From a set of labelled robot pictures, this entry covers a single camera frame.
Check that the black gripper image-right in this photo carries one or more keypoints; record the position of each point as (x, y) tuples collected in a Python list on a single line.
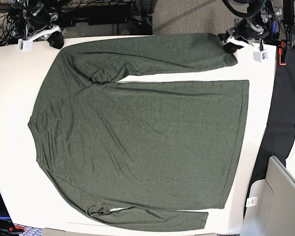
[(231, 32)]

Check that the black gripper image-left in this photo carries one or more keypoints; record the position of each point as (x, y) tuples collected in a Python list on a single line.
[(54, 39)]

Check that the dark green long-sleeve shirt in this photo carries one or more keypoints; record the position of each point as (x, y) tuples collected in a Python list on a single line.
[(127, 141)]

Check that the red clamp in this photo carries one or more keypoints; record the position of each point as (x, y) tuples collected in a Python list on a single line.
[(282, 52)]

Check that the black garment on right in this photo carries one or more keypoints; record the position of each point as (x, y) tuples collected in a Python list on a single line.
[(279, 135)]

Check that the white price tag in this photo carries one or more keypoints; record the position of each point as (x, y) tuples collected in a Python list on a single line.
[(251, 201)]

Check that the grey plastic bin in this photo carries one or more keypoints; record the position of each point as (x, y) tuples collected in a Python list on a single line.
[(274, 214)]

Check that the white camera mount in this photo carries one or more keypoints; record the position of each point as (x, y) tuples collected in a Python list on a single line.
[(259, 53), (26, 44)]

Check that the blue handled clamp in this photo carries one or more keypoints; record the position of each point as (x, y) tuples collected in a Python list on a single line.
[(274, 31)]

